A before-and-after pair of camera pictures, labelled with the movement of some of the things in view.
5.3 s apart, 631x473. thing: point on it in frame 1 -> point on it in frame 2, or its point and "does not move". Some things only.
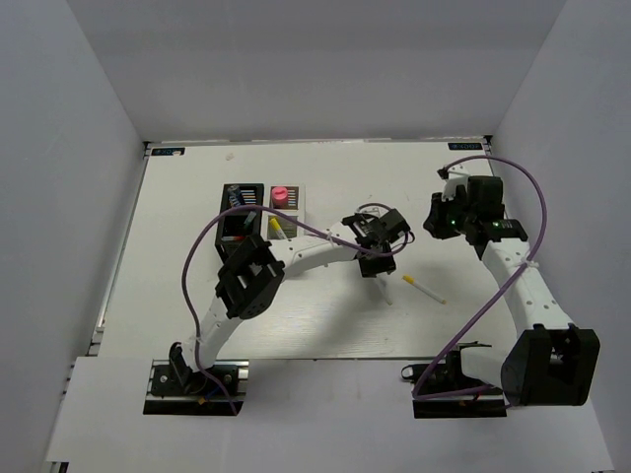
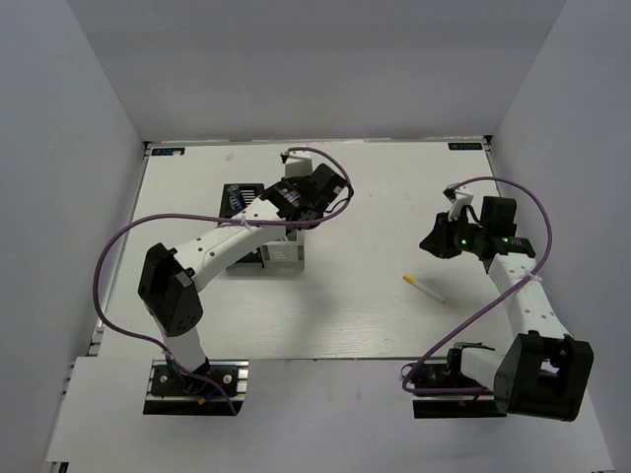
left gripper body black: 376,265 -> 294,181
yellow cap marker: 411,281 does not move
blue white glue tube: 236,196 does not move
